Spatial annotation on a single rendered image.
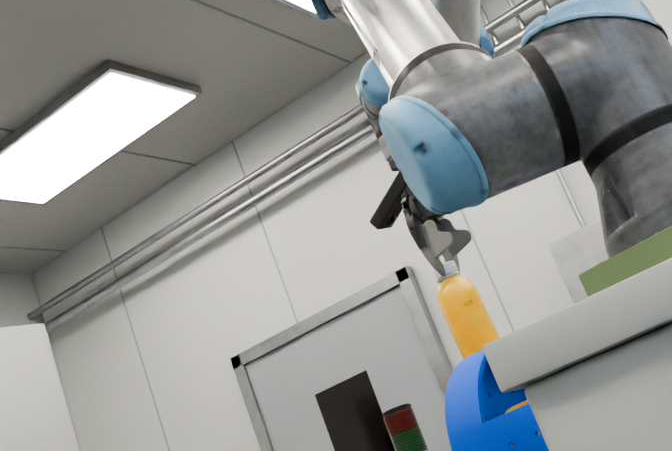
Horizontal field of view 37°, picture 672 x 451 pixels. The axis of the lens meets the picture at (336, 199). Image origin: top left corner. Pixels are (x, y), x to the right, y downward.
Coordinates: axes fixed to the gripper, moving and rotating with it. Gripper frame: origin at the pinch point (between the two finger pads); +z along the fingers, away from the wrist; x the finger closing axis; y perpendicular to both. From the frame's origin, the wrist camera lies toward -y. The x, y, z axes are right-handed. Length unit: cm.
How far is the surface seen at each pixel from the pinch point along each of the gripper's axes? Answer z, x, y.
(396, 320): -27, 292, -202
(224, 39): -176, 217, -183
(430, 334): -13, 290, -185
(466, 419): 23.1, -26.3, 8.7
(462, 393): 19.7, -24.1, 8.3
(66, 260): -155, 284, -417
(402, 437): 23.3, 22.5, -36.5
